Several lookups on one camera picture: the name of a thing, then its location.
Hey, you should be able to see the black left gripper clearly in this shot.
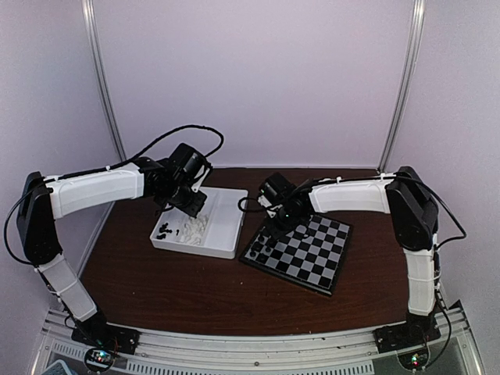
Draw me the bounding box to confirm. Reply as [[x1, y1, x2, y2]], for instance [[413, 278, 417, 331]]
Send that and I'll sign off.
[[159, 177, 207, 217]]

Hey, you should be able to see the white compartment tray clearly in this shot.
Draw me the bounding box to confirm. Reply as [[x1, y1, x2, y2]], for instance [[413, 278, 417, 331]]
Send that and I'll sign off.
[[149, 187, 248, 259]]

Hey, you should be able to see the black silver chessboard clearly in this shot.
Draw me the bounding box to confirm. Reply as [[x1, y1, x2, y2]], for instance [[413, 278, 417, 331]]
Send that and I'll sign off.
[[239, 214, 353, 297]]

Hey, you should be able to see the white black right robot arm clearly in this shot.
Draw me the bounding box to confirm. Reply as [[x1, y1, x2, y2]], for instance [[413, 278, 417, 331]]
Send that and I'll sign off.
[[257, 166, 440, 345]]

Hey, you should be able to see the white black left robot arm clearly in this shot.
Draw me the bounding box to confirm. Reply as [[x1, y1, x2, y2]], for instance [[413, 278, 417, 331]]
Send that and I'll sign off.
[[12, 143, 213, 347]]

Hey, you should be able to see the white chess piece pile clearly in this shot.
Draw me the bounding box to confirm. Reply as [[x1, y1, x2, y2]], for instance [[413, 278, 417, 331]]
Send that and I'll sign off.
[[179, 215, 209, 245]]

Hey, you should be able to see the black chess piece pile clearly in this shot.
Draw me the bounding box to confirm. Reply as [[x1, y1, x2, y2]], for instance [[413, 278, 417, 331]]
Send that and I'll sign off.
[[156, 222, 180, 241]]

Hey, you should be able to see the left round circuit board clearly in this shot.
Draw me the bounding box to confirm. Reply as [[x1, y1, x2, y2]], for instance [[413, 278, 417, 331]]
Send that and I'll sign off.
[[84, 348, 116, 373]]

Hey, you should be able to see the round circuit board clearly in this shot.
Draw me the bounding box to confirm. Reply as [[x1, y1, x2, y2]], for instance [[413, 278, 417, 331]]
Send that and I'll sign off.
[[84, 348, 116, 373], [398, 350, 430, 371]]

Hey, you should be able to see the right round circuit board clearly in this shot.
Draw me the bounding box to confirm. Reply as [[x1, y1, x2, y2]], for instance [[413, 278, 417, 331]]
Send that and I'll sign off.
[[398, 350, 430, 371]]

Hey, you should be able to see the blue plastic basket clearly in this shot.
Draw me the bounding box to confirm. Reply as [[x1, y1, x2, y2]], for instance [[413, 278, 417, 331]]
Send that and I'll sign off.
[[41, 360, 76, 375]]

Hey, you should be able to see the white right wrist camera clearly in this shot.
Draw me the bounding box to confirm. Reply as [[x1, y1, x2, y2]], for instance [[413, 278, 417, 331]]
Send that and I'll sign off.
[[257, 195, 276, 218]]

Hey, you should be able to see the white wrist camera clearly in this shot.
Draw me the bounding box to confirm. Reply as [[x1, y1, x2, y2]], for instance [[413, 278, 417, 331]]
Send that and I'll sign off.
[[257, 195, 276, 218], [191, 164, 213, 192]]

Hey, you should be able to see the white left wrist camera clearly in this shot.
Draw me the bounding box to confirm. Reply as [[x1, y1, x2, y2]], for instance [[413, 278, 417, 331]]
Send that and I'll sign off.
[[191, 164, 213, 192]]

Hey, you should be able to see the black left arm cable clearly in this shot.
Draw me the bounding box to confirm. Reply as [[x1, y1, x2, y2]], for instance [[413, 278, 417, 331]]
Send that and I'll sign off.
[[109, 124, 226, 173]]

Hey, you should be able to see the aluminium front rail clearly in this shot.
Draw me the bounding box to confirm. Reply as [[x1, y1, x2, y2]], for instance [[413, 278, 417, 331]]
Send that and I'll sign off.
[[27, 304, 486, 374]]

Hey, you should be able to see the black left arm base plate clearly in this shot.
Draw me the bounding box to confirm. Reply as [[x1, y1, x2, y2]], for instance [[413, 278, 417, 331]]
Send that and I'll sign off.
[[71, 326, 141, 355]]

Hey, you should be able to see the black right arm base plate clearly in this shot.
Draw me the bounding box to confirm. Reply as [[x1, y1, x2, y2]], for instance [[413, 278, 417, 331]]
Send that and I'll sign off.
[[373, 323, 441, 354]]

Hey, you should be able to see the left aluminium frame post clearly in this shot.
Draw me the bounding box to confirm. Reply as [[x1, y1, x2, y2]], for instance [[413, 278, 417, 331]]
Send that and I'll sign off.
[[80, 0, 130, 165]]

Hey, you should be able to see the aluminium frame post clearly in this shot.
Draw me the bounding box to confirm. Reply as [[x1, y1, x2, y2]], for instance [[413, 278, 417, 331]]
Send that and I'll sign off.
[[377, 0, 427, 172], [80, 0, 130, 165]]

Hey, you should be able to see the right aluminium frame post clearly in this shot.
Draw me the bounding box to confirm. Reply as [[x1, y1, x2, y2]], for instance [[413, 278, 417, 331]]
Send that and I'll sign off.
[[377, 0, 427, 172]]

